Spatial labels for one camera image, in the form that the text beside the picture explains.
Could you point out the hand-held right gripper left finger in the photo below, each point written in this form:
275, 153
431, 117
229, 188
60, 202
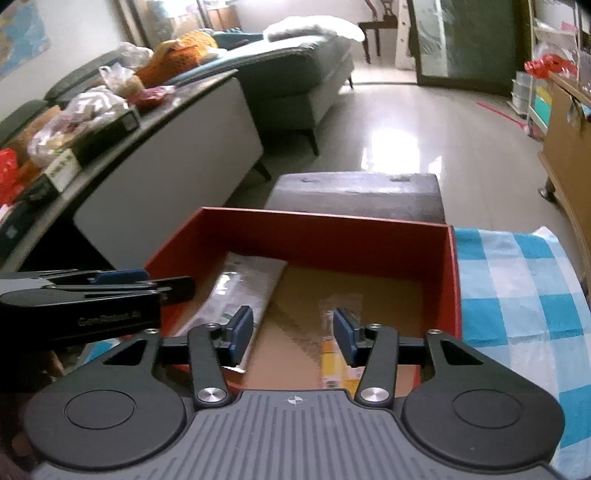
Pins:
242, 330

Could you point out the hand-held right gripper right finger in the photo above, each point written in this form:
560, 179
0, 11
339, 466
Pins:
346, 337

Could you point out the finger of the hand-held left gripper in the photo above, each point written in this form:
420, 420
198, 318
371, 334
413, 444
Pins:
122, 277
178, 290

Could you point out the yellow snack packet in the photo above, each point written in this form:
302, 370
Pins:
332, 364

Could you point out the white green snack packet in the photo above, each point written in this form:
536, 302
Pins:
244, 281

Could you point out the red cardboard box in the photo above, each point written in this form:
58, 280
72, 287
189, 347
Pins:
323, 240

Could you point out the clear bag of snacks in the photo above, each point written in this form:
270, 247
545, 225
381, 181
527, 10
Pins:
55, 138

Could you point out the flat black box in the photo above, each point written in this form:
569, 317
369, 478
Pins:
14, 226

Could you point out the grey coffee table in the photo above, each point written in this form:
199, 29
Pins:
161, 175

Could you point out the small white label box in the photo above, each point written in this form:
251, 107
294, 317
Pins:
55, 173

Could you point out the dark wooden stool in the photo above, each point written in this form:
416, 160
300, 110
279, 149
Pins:
355, 194

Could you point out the long black box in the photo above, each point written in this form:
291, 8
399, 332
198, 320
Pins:
108, 134

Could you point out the red plastic bag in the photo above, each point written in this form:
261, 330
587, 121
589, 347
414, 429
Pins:
8, 175

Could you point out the blue white checkered tablecloth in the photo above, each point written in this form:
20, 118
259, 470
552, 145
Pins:
508, 286

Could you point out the white patterned bag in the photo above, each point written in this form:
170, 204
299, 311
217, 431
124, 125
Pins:
94, 104

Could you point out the red packet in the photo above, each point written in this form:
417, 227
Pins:
150, 97

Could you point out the clear plastic bag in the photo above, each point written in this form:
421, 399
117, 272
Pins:
121, 81

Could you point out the white plastic bag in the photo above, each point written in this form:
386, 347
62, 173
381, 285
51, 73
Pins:
134, 53

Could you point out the orange crochet cushion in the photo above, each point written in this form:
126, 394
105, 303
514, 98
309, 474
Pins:
175, 55

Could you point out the grey green sofa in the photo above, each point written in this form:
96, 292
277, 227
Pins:
286, 83

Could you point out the pink stick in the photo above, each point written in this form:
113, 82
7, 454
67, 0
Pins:
503, 115

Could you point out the wooden cabinet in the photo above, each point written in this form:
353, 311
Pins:
565, 152

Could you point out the white blanket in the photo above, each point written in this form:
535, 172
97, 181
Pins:
309, 25

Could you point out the plastic drawer unit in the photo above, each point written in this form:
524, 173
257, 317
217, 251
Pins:
521, 92

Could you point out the white leaning board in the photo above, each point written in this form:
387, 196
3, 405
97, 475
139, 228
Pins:
404, 37

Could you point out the wooden chair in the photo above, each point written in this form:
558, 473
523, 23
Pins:
376, 27

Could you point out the large framed glass picture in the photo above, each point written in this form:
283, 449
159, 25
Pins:
461, 46

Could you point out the red gift bow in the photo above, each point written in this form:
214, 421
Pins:
547, 65

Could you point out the white shelf rack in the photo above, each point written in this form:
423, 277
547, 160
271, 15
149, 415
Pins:
551, 37

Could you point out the wall map poster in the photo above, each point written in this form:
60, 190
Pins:
21, 41

